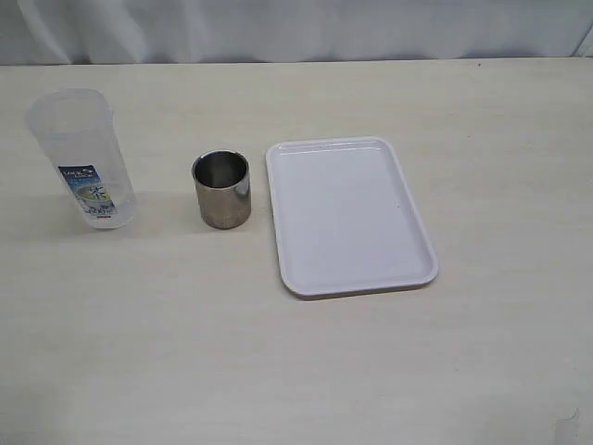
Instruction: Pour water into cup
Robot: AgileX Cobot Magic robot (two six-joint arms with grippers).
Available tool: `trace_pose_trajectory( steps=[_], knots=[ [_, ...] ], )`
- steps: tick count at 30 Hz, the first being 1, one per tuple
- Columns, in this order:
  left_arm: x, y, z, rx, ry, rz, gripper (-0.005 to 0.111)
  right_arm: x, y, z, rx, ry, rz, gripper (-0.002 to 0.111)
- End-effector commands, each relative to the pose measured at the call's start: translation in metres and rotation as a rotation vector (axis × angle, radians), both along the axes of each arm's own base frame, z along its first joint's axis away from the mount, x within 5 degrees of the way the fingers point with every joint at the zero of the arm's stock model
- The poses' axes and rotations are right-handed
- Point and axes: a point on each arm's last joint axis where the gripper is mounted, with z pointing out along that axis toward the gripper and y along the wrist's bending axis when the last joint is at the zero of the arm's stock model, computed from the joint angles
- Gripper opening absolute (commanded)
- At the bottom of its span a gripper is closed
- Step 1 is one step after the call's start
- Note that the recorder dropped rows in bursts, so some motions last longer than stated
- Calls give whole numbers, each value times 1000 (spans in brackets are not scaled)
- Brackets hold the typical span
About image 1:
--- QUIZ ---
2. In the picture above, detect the stainless steel cup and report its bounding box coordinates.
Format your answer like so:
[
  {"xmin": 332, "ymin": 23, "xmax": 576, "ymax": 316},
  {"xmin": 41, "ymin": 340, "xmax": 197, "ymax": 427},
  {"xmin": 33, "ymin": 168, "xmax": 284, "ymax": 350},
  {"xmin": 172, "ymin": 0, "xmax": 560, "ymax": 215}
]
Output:
[{"xmin": 191, "ymin": 149, "xmax": 251, "ymax": 230}]

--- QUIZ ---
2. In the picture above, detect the clear plastic pitcher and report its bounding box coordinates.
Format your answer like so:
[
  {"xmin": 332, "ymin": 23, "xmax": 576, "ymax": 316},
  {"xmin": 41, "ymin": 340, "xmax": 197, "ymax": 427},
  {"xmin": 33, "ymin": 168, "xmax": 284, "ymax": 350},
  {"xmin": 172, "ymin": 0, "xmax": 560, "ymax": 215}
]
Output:
[{"xmin": 25, "ymin": 88, "xmax": 136, "ymax": 230}]

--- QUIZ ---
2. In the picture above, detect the white rectangular plastic tray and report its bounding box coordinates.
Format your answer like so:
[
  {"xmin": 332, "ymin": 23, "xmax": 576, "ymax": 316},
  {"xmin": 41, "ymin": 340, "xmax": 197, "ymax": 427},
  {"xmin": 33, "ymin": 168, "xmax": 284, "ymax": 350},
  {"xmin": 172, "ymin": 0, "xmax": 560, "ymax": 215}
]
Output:
[{"xmin": 266, "ymin": 136, "xmax": 439, "ymax": 299}]

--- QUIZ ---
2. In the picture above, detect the white backdrop curtain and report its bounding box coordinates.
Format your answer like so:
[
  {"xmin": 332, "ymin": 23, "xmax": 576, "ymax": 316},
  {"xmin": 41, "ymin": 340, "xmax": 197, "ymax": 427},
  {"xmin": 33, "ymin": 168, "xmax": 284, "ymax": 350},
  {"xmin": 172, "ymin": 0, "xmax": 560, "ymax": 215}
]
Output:
[{"xmin": 1, "ymin": 1, "xmax": 592, "ymax": 65}]

